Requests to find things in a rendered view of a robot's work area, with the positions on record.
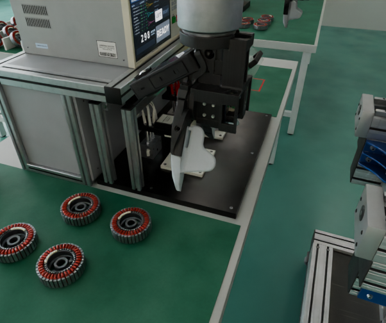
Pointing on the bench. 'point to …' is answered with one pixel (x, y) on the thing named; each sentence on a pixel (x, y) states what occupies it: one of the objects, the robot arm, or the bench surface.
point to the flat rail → (145, 102)
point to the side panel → (44, 132)
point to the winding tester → (84, 30)
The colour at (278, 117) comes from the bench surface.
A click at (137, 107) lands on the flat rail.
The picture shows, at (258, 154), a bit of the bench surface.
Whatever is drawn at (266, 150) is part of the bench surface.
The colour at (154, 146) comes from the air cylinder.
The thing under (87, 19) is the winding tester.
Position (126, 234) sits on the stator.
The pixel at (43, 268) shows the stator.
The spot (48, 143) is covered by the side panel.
